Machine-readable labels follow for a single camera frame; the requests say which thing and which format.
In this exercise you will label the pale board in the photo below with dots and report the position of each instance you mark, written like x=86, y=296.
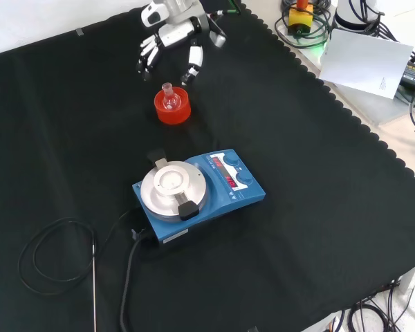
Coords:
x=363, y=62

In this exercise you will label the clear round-bottom flask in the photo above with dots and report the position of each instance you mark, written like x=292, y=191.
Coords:
x=169, y=102

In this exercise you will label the heater with blue base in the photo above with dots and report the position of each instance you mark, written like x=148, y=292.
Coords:
x=214, y=204

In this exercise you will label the black and white wrist camera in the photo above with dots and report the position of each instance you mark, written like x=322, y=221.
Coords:
x=218, y=38

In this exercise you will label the grey tape piece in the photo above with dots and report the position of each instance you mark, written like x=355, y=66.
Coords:
x=79, y=32

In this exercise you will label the orange ribbed flask stand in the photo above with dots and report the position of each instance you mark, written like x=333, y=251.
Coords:
x=173, y=117

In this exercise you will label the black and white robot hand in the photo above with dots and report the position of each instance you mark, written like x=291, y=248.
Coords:
x=174, y=32

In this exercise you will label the grey base plate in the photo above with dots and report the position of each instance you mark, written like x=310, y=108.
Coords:
x=373, y=107

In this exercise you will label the yellow stop button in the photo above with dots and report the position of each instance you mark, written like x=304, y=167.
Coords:
x=301, y=17

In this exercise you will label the black cloth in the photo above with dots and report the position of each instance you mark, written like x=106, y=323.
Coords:
x=297, y=207

